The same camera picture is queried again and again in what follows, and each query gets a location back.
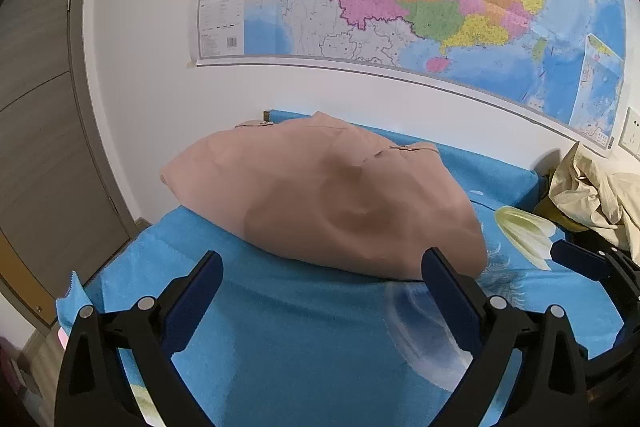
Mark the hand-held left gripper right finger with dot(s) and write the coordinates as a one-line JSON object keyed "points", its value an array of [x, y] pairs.
{"points": [[447, 292]]}

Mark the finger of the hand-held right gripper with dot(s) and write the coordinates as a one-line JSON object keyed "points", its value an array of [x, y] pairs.
{"points": [[580, 259]]}

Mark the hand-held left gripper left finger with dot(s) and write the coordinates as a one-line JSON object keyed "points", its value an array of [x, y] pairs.
{"points": [[197, 292]]}

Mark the pink garment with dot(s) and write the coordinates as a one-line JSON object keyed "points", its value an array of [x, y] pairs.
{"points": [[325, 197]]}

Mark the black garment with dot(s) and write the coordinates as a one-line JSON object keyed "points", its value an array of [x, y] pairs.
{"points": [[595, 239]]}

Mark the olive garment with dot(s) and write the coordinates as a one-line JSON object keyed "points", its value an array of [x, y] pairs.
{"points": [[550, 209]]}

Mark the cream garment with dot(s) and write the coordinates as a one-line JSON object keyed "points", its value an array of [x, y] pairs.
{"points": [[595, 192]]}

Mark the blue floral bedsheet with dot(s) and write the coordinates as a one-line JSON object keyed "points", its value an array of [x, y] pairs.
{"points": [[300, 332]]}

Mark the wooden door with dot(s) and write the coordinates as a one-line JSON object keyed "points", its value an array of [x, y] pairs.
{"points": [[40, 132]]}

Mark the white wall socket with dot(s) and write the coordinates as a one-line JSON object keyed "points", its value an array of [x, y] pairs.
{"points": [[631, 132]]}

